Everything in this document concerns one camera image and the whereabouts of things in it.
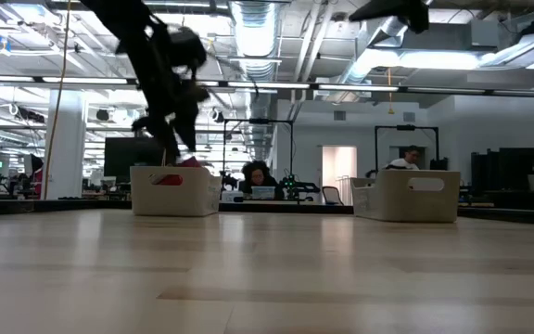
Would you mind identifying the white pillar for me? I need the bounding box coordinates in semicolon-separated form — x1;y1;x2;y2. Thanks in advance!
44;90;87;200

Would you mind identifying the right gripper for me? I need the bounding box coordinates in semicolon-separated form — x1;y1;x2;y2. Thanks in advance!
348;0;431;34

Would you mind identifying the black metal gantry frame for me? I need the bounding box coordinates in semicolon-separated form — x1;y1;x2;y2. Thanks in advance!
374;123;440;171
222;118;295;177

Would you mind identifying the yellow cable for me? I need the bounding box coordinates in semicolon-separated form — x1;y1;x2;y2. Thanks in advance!
42;0;72;200

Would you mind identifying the silver ventilation duct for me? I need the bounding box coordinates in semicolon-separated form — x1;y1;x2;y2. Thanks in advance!
340;13;416;84
228;0;281;161

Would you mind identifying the black office chair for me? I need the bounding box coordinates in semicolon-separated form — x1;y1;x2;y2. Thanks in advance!
321;185;345;206

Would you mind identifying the person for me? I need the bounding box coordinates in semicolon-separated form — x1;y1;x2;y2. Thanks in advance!
239;160;280;201
389;145;422;171

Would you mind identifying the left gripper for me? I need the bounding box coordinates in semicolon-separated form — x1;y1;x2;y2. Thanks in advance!
116;18;212;166

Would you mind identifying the large black monitor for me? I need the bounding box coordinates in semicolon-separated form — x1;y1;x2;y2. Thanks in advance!
103;136;166;185

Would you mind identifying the black equipment rack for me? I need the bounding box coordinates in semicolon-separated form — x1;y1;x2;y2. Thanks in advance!
469;147;534;192

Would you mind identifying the white plastic bin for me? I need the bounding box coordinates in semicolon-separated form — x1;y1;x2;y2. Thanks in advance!
350;169;462;223
130;165;223;218

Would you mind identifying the clear plastic container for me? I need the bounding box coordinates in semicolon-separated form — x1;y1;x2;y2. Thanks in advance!
250;186;276;201

